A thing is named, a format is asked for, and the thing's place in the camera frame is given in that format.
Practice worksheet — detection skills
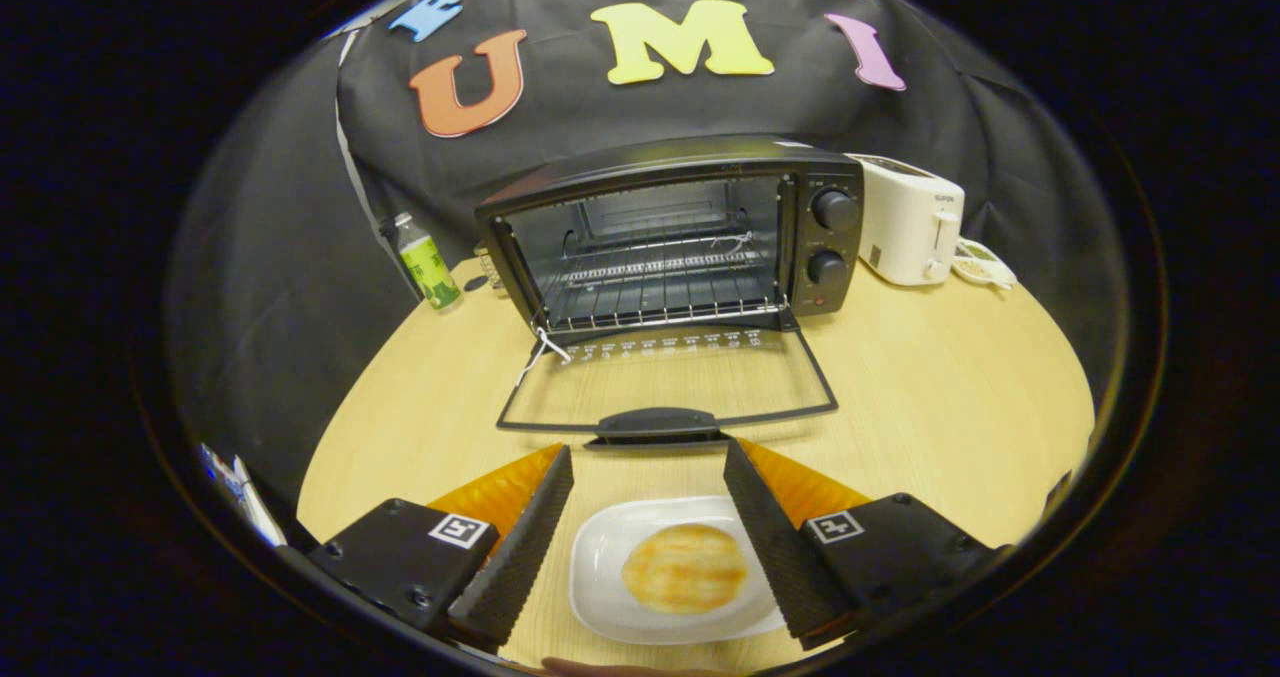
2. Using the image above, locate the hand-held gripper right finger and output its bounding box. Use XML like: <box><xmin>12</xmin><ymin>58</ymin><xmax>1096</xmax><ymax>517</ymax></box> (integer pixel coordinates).
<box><xmin>723</xmin><ymin>437</ymin><xmax>1013</xmax><ymax>651</ymax></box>

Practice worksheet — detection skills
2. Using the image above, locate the white toaster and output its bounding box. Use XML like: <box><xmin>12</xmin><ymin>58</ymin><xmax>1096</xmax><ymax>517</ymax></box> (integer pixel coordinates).
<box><xmin>848</xmin><ymin>153</ymin><xmax>967</xmax><ymax>287</ymax></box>

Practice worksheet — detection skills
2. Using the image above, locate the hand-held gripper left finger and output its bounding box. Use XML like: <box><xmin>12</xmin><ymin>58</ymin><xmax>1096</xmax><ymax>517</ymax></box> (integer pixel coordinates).
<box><xmin>306</xmin><ymin>444</ymin><xmax>576</xmax><ymax>655</ymax></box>

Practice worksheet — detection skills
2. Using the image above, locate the green drink bottle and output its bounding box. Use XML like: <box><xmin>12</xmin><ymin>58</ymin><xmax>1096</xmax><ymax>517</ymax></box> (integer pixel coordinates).
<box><xmin>392</xmin><ymin>212</ymin><xmax>464</xmax><ymax>311</ymax></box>

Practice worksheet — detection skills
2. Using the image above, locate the white divided snack dish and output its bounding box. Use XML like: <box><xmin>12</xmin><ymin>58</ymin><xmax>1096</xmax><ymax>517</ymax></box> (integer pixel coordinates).
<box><xmin>950</xmin><ymin>240</ymin><xmax>1018</xmax><ymax>291</ymax></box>

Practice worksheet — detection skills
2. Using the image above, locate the white and blue packet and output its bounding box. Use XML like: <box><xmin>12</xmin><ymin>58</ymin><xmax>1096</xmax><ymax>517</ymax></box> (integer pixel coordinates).
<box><xmin>198</xmin><ymin>443</ymin><xmax>288</xmax><ymax>548</ymax></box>

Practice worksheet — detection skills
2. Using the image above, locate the black toaster oven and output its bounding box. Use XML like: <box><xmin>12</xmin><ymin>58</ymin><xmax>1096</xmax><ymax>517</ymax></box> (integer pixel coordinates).
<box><xmin>474</xmin><ymin>134</ymin><xmax>866</xmax><ymax>448</ymax></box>

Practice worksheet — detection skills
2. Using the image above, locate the white square plate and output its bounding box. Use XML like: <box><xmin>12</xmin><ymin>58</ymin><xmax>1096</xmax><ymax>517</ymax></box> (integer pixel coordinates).
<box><xmin>568</xmin><ymin>495</ymin><xmax>788</xmax><ymax>646</ymax></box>

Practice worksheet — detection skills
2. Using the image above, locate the round golden bun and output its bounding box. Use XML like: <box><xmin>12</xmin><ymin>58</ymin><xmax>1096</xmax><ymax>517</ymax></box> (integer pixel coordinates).
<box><xmin>621</xmin><ymin>523</ymin><xmax>749</xmax><ymax>615</ymax></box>

